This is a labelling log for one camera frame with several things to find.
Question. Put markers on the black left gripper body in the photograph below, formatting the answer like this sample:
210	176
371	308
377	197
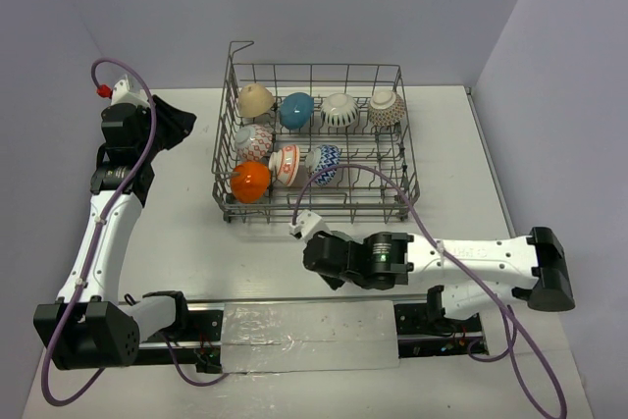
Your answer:
160	121

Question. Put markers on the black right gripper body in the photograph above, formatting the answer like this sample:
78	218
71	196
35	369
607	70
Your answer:
335	282

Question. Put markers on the blue white patterned bowl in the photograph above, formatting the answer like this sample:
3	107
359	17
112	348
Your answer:
253	142

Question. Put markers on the tan bowl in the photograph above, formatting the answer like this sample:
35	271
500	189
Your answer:
254	100

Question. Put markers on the orange geometric pattern bowl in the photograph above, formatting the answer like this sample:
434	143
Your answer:
320	161

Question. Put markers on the orange floral pattern bowl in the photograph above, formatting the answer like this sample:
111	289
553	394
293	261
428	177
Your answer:
284	164

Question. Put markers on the white bowl orange rim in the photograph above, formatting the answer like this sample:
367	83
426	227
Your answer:
339	110

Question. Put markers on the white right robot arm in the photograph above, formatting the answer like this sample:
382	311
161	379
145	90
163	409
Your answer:
461	277

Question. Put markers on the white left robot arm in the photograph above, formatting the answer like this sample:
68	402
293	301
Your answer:
85	327

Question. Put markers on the white taped sheet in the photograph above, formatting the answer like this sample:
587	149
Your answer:
304	337

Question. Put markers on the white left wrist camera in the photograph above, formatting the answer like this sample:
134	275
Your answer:
125	90

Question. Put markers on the grey wire dish rack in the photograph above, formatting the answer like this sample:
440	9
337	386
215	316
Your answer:
378	166

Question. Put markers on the black mounting rail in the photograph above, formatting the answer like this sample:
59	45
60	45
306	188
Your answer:
200	344

